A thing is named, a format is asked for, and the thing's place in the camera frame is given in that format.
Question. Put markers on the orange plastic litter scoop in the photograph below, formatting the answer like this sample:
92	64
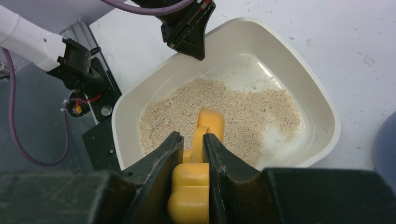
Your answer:
190	183

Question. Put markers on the white plastic litter tray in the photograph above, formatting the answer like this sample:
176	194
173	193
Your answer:
246	55

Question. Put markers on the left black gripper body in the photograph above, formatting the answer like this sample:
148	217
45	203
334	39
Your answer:
186	25

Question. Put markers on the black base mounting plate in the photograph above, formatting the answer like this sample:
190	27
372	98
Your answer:
98	140

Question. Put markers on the beige cat litter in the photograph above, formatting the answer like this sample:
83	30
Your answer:
245	122

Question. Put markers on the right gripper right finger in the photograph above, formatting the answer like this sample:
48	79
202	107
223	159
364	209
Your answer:
239	193

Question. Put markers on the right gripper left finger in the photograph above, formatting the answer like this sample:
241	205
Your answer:
151	178

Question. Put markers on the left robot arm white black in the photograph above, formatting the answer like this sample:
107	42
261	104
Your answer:
64	58

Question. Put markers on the blue plastic bucket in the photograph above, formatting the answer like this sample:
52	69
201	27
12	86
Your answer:
384	151

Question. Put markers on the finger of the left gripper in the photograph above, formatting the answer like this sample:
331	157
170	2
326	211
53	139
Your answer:
195	50

